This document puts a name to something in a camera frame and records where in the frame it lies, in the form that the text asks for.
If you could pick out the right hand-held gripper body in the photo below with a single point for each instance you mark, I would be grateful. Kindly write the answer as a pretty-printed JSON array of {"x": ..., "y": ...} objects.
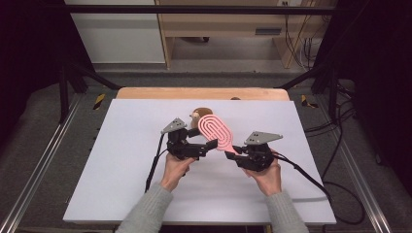
[{"x": 257, "y": 158}]

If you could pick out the black metal stand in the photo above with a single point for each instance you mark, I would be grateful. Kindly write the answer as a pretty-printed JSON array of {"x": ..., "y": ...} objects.
[
  {"x": 333, "y": 93},
  {"x": 64, "y": 93}
]

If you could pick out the person's right hand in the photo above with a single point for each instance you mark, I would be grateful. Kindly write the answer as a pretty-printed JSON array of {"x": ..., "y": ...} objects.
[{"x": 268, "y": 179}]

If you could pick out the white cabinet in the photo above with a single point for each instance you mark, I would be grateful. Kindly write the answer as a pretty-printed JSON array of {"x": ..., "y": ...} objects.
[{"x": 123, "y": 35}]

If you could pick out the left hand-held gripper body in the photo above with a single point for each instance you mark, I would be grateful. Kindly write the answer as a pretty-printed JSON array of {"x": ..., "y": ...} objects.
[{"x": 181, "y": 149}]

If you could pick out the person's left hand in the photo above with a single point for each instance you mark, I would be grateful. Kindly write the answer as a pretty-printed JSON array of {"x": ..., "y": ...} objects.
[{"x": 175, "y": 171}]

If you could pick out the yellow black striped tape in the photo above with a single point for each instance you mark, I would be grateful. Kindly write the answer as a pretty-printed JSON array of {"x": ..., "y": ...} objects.
[
  {"x": 99, "y": 101},
  {"x": 306, "y": 101}
]

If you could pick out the black metal crossbar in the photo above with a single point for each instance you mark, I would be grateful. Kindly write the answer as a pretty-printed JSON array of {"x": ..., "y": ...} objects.
[{"x": 194, "y": 9}]

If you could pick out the tan cup with animal figure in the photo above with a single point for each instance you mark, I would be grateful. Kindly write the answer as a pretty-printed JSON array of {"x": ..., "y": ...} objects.
[{"x": 195, "y": 123}]

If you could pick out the aluminium rail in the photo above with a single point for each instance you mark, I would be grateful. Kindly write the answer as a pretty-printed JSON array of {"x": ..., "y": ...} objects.
[
  {"x": 42, "y": 158},
  {"x": 362, "y": 187}
]

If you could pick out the pink hairbrush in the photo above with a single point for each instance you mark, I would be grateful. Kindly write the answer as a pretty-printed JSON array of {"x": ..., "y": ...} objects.
[{"x": 215, "y": 131}]

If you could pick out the light wooden desk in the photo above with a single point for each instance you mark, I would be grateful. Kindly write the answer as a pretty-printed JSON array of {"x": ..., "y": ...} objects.
[{"x": 223, "y": 24}]

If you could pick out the wooden table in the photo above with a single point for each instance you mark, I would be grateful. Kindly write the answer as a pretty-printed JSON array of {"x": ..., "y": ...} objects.
[{"x": 200, "y": 93}]

